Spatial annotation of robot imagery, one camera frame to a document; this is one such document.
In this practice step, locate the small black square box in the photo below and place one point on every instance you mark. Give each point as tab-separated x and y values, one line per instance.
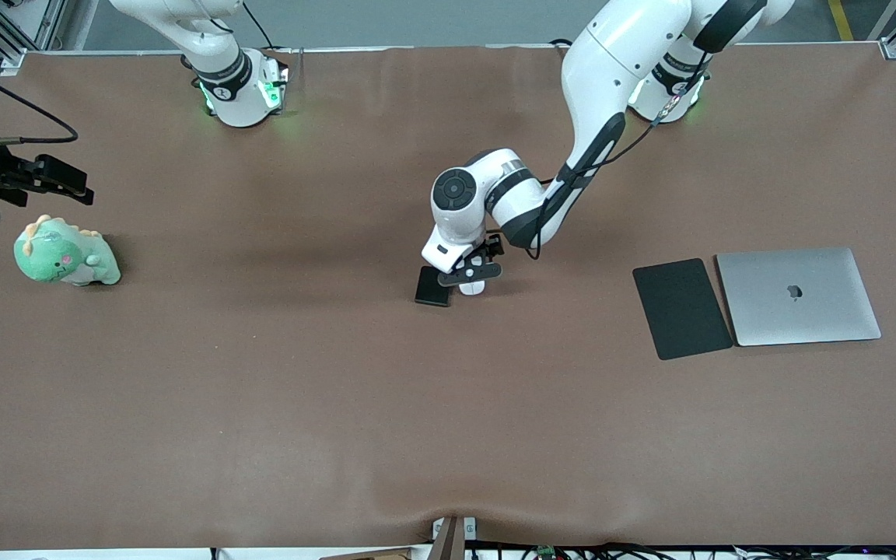
431	292

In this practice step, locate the white computer mouse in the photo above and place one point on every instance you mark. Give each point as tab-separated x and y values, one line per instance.
471	288

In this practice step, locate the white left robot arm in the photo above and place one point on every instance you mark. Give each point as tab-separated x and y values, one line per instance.
619	54

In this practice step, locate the black mouse pad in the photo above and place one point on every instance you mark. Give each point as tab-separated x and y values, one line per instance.
681	311

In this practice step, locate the green dinosaur plush toy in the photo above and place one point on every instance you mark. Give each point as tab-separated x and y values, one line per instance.
55	257

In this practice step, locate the small green circuit board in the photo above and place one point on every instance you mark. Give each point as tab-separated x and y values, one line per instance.
547	552

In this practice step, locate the silver closed laptop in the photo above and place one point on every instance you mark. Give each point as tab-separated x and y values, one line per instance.
798	319

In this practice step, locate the silver metal bracket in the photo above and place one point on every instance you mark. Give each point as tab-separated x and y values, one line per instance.
470	529

